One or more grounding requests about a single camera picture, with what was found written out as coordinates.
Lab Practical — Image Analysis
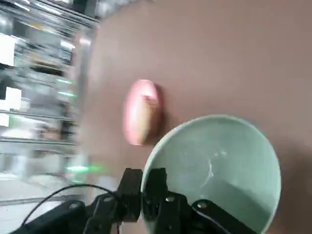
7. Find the pink round plate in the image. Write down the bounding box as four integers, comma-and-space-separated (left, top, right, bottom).
123, 79, 164, 146

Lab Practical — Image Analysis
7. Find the aluminium frame cage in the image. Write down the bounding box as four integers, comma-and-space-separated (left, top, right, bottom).
0, 0, 98, 176

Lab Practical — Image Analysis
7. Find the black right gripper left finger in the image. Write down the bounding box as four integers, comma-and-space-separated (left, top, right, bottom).
14, 167, 143, 234

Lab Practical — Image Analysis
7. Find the pale green bowl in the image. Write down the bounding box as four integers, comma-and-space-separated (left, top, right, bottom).
140, 114, 281, 234

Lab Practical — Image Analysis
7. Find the brown bread slice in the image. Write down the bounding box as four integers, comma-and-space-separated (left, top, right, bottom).
143, 95, 159, 142

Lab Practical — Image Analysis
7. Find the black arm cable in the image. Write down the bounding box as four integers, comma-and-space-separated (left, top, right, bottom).
23, 184, 117, 225

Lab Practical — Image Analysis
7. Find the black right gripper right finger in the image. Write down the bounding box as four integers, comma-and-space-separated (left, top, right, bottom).
142, 167, 259, 234

